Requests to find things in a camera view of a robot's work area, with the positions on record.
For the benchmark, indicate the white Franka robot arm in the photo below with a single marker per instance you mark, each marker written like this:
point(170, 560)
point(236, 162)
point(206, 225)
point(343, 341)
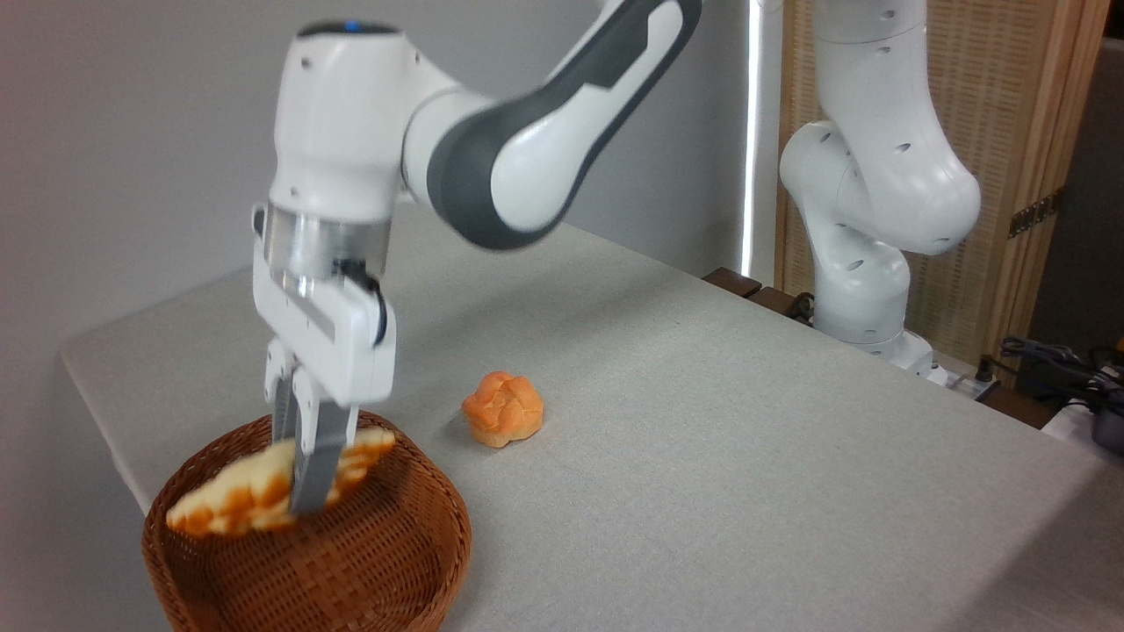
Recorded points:
point(878, 175)

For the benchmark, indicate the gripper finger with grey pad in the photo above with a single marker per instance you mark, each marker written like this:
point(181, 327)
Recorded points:
point(316, 465)
point(282, 412)

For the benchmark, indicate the wooden rattan folding screen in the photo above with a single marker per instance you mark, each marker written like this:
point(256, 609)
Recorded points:
point(1001, 88)

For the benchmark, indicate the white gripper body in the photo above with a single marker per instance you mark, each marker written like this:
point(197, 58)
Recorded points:
point(334, 342)

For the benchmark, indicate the brass screen hinge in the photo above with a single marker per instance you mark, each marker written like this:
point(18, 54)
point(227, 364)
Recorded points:
point(1036, 213)

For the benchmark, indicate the grey tablecloth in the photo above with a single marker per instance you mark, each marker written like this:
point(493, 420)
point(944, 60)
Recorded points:
point(702, 456)

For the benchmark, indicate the brown wicker basket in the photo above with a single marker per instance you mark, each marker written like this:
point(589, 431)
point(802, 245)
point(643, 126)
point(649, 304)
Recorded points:
point(351, 562)

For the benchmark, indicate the round orange bread bun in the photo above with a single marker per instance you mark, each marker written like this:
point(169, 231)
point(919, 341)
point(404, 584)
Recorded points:
point(502, 408)

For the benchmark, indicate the long braided bread loaf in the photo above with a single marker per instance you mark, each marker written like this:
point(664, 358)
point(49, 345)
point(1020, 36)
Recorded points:
point(237, 496)

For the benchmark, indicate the white vertical post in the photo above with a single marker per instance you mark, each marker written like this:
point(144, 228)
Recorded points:
point(760, 132)

